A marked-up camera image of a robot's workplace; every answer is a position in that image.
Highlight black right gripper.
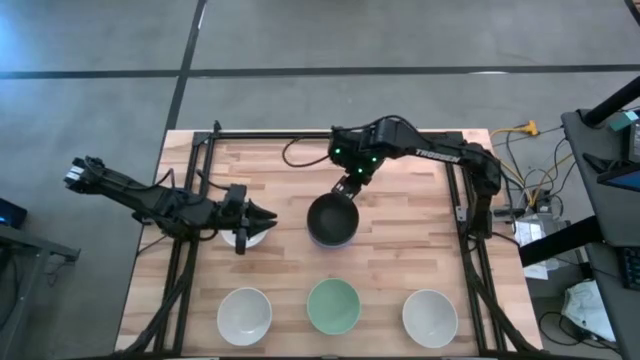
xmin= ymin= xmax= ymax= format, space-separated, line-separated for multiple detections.
xmin=332 ymin=164 xmax=376 ymax=200

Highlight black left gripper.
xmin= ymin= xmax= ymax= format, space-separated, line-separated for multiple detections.
xmin=217 ymin=183 xmax=278 ymax=255

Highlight black bowl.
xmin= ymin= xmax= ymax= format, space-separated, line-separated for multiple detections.
xmin=306 ymin=192 xmax=360 ymax=246

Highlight green ceramic bowl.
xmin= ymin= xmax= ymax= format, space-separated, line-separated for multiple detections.
xmin=306 ymin=277 xmax=362 ymax=336

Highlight small white bowl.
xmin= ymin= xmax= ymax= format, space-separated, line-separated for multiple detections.
xmin=219 ymin=227 xmax=270 ymax=250

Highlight dark grey-blue bowl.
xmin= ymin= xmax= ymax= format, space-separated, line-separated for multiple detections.
xmin=308 ymin=227 xmax=360 ymax=250

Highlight light grey bowl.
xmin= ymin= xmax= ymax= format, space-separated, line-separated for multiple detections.
xmin=401 ymin=288 xmax=459 ymax=350

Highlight white paper sheets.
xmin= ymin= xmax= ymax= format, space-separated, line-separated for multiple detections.
xmin=514 ymin=217 xmax=549 ymax=281

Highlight black desk crossbar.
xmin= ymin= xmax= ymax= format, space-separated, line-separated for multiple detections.
xmin=518 ymin=215 xmax=601 ymax=269

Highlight grey side table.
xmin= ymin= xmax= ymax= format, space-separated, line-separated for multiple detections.
xmin=0 ymin=222 xmax=81 ymax=360

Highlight black device with blue light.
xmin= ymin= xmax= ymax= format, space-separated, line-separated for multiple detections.
xmin=0 ymin=197 xmax=29 ymax=230

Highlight dark grey desk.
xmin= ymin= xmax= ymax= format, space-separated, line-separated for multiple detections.
xmin=560 ymin=107 xmax=640 ymax=360

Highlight white plastic bag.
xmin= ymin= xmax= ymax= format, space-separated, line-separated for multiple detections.
xmin=562 ymin=278 xmax=619 ymax=344

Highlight black tablet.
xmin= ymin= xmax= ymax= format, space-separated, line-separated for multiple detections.
xmin=582 ymin=149 xmax=640 ymax=194

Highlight black round pole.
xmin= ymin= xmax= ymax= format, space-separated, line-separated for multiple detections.
xmin=582 ymin=74 xmax=640 ymax=129

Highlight teal box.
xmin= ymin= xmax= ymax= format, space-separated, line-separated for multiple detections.
xmin=608 ymin=109 xmax=640 ymax=133

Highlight black keyboard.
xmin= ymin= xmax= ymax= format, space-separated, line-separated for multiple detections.
xmin=619 ymin=244 xmax=640 ymax=294

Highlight thin black table cable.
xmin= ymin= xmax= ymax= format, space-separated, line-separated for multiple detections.
xmin=281 ymin=137 xmax=334 ymax=169

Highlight black aluminium table frame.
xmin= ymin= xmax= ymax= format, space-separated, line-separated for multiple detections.
xmin=115 ymin=119 xmax=539 ymax=357

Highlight yellow cable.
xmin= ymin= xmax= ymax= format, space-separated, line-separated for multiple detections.
xmin=489 ymin=125 xmax=576 ymax=207

